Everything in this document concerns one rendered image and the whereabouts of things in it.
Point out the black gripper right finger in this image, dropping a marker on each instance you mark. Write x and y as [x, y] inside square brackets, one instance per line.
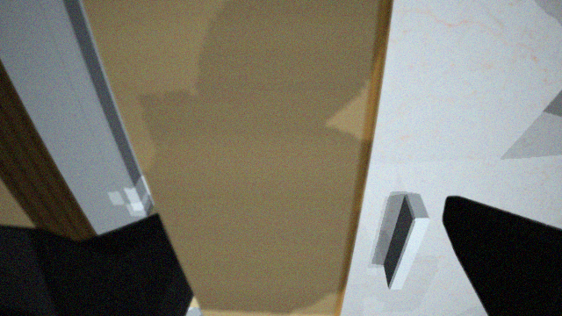
[513, 263]

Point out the small cream block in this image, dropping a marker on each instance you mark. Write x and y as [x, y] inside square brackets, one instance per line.
[194, 302]

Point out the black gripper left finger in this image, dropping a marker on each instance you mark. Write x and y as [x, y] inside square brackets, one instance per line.
[129, 271]

